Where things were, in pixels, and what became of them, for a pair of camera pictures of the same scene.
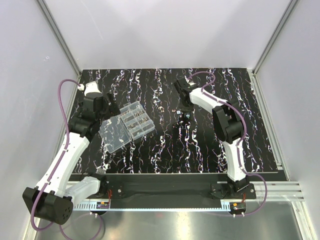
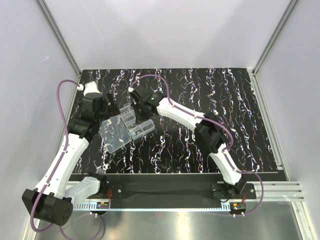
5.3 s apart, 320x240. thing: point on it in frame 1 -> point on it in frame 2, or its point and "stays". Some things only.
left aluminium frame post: x=53 y=24 stays
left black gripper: x=111 y=105 stays
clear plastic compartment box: x=133 y=122 stays
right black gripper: x=186 y=108 -> x=141 y=116
